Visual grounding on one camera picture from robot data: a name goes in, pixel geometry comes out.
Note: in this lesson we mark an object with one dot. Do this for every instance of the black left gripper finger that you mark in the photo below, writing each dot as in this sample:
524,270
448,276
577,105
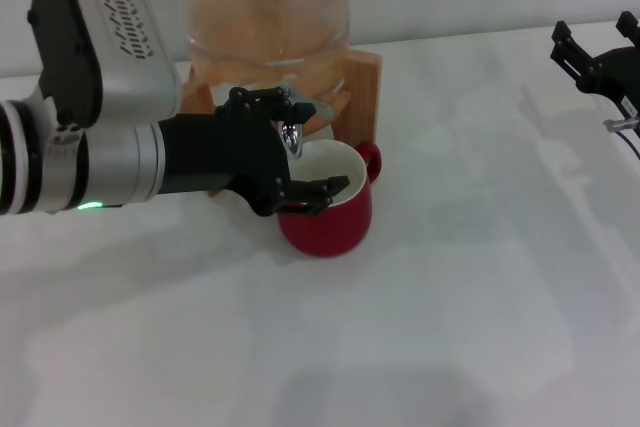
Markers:
280,102
315,192

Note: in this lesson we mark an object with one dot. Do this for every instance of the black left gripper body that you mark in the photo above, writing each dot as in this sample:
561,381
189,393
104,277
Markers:
225,152

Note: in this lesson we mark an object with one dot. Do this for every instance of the wooden dispenser stand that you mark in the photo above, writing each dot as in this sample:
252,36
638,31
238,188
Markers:
365,97

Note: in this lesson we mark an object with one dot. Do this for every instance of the red cup with white inside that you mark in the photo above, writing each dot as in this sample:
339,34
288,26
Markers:
325,232

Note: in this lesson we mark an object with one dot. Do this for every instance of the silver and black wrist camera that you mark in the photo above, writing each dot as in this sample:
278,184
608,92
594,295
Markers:
115,22

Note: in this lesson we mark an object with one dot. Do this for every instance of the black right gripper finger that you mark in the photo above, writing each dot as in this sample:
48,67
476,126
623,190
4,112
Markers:
629,29
570,54

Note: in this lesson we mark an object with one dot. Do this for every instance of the chrome faucet with lever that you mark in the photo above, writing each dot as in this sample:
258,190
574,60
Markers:
292,139

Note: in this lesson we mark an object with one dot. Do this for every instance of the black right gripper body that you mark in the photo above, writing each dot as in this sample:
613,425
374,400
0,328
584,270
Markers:
617,77

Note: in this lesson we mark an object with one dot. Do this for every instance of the clear glass drink dispenser jar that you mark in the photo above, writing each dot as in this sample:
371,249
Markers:
270,7

